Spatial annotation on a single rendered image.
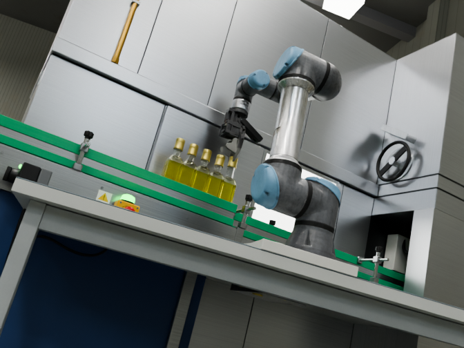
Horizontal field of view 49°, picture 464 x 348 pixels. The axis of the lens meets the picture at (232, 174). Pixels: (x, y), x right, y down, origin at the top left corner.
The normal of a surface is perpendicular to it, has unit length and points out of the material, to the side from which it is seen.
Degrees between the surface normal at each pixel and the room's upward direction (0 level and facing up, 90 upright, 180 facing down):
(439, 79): 90
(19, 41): 90
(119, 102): 90
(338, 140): 90
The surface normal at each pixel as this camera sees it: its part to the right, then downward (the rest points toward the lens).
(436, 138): -0.84, -0.35
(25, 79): 0.27, -0.23
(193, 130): 0.47, -0.16
